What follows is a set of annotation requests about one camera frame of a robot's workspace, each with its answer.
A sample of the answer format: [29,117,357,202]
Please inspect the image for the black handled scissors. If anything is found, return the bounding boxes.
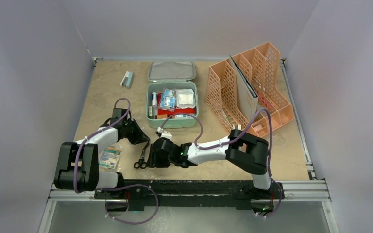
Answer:
[133,141,150,169]

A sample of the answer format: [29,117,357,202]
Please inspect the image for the brown glass medicine bottle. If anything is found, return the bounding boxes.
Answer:
[156,114,174,120]

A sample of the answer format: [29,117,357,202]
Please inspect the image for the red first aid pouch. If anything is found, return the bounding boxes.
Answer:
[157,108,196,115]

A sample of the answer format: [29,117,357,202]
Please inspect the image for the white bottle green label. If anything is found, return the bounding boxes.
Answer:
[172,114,193,119]

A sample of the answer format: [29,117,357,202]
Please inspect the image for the small white blue tube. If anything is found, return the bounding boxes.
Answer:
[151,92,159,110]

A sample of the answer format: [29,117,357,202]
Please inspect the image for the blue white sachet packet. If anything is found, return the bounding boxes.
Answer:
[158,89,176,111]

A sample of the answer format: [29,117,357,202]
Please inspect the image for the white gauze packets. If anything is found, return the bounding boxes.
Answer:
[175,89,196,109]

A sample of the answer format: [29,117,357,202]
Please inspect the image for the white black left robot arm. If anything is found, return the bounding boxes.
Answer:
[54,108,150,199]

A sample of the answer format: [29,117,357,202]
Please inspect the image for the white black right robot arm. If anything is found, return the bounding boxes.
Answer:
[146,129,272,198]

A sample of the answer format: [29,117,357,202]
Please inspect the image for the bandage box in bag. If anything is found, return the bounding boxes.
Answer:
[99,145,122,170]

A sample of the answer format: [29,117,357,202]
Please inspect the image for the mint green open case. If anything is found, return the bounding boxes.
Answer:
[146,61,199,128]

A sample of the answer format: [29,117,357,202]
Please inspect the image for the grey folder in organizer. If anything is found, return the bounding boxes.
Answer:
[228,55,258,122]

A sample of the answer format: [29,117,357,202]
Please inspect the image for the peach plastic file organizer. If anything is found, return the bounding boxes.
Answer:
[205,42,295,131]

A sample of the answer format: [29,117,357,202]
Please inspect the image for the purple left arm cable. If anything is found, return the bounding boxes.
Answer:
[73,98,159,194]

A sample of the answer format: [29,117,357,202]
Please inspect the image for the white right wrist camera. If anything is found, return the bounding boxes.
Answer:
[156,127,172,140]

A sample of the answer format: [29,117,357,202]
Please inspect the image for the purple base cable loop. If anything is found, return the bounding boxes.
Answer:
[105,184,160,226]

